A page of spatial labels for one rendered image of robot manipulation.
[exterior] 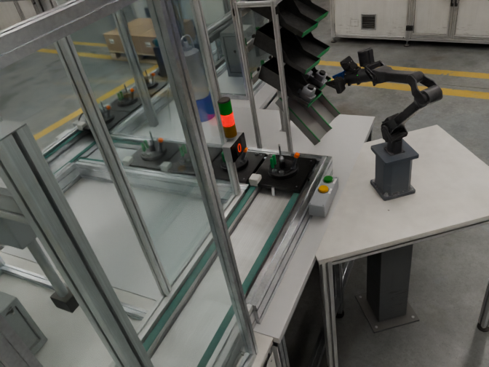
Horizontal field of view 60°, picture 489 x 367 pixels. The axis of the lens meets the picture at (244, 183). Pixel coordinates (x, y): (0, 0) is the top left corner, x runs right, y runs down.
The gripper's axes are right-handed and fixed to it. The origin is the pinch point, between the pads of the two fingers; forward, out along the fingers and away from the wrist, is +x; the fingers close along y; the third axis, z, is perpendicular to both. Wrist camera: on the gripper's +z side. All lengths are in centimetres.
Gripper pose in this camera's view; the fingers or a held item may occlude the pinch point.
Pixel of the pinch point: (335, 79)
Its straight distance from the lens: 193.9
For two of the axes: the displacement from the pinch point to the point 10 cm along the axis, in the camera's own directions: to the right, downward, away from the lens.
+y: -5.6, 5.6, -6.1
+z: -3.5, -8.3, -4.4
